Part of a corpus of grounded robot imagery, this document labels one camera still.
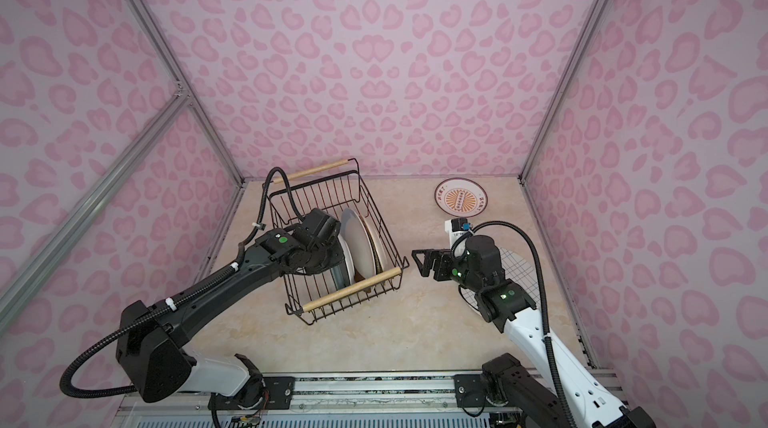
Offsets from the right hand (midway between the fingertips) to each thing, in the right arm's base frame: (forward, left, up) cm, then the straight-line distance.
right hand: (426, 252), depth 75 cm
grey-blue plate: (-4, +22, -7) cm, 23 cm away
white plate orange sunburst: (+37, -16, -21) cm, 45 cm away
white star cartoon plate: (-1, +12, -4) cm, 13 cm away
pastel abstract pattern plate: (+4, +17, -3) cm, 18 cm away
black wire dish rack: (+32, +30, -11) cm, 45 cm away
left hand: (+2, +21, -4) cm, 22 cm away
